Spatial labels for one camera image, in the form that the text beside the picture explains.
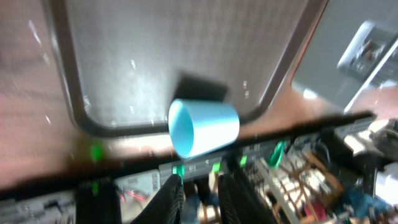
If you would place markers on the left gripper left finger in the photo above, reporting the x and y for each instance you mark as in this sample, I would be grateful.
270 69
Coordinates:
166 206

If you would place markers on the grey dishwasher rack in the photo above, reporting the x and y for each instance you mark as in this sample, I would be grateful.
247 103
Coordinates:
354 47

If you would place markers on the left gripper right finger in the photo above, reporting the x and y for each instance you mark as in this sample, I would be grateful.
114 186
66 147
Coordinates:
236 208

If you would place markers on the cluttered equipment under table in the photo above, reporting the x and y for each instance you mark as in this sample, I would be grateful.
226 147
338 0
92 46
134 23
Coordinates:
331 171

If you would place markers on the small blue cup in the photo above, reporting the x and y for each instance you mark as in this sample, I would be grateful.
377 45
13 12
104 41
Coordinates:
198 127

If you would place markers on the brown serving tray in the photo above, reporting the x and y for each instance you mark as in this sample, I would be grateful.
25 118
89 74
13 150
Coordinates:
122 63

